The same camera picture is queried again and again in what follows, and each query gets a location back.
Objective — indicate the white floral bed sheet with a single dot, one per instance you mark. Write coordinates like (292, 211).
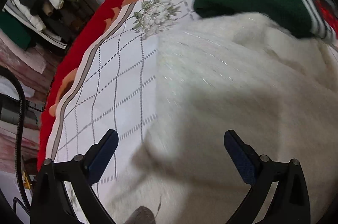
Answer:
(114, 88)

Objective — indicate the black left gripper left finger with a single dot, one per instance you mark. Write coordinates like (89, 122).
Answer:
(50, 202)

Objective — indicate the white fluffy knit sweater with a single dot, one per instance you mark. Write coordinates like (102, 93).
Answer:
(244, 73)

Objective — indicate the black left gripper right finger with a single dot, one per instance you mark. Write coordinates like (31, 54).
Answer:
(290, 203)

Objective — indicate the stack of folded clothes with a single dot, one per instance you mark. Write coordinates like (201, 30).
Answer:
(42, 1)

